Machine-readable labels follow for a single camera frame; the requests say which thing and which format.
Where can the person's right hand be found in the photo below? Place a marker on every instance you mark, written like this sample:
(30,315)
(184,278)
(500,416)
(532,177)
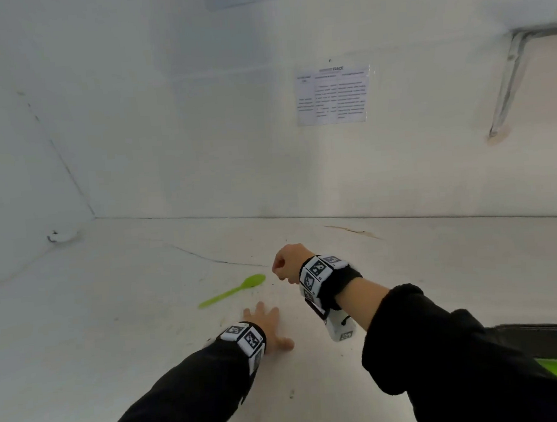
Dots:
(291,262)

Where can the person's left hand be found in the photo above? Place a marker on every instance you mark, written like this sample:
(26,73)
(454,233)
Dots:
(270,328)

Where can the green plastic spoon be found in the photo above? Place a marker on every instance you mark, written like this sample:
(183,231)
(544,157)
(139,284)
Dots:
(252,281)

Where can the stack of black forks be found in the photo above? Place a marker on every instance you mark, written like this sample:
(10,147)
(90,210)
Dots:
(549,341)

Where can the person's left forearm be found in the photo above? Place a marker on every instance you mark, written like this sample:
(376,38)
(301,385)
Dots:
(177,401)

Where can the black marker left wrist band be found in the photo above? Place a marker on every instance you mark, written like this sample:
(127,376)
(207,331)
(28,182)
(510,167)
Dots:
(247,339)

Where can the black marker wrist band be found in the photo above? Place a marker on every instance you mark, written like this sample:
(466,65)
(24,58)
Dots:
(247,339)
(335,278)

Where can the black marker right wrist band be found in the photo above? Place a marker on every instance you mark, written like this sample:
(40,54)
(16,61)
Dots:
(335,278)

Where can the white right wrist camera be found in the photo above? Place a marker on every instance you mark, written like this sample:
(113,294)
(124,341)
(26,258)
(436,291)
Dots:
(339,330)

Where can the small white wall clip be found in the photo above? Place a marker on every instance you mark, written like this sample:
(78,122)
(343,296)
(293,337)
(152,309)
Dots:
(64,237)

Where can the metal wall bracket frame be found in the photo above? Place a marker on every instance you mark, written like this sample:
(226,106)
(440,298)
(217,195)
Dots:
(507,83)

